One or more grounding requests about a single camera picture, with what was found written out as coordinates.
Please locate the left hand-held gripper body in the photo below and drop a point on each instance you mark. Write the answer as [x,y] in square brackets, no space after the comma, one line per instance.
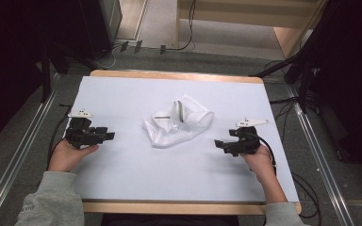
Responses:
[80,133]

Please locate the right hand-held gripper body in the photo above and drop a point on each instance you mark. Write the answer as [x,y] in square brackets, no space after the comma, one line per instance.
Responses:
[246,141]

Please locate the white mesh zipper bag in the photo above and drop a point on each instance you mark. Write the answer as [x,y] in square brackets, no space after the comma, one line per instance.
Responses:
[182,128]

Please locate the person's left hand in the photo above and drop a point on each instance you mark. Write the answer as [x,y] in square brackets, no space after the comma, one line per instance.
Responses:
[66,155]

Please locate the person's right hand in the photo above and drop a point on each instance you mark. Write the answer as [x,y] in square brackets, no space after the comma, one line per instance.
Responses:
[262,164]

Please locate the black metal stand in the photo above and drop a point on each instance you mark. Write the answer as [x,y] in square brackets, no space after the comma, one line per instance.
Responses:
[283,66]
[46,75]

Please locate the wooden table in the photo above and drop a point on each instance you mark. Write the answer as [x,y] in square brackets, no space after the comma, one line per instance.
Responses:
[169,207]

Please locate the black curtain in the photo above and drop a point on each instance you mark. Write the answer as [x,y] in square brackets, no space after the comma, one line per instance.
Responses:
[352,78]
[12,62]

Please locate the light wooden furniture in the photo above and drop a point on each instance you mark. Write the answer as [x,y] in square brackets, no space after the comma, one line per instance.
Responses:
[242,12]

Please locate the metal floor rail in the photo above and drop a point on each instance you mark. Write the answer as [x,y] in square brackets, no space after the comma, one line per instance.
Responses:
[15,163]
[320,163]

